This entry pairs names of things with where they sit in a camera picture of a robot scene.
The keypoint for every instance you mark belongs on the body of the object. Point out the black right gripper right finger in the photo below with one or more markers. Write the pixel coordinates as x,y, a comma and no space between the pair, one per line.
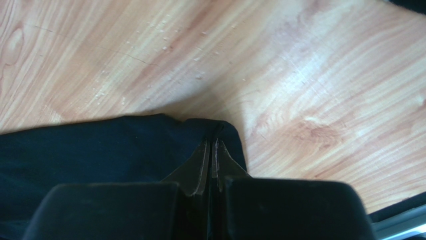
248,208

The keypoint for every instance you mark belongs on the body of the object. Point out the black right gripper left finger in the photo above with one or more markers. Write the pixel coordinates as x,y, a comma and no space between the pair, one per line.
164,210

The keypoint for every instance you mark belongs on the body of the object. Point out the black t shirt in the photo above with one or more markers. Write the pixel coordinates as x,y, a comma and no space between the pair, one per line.
126,149

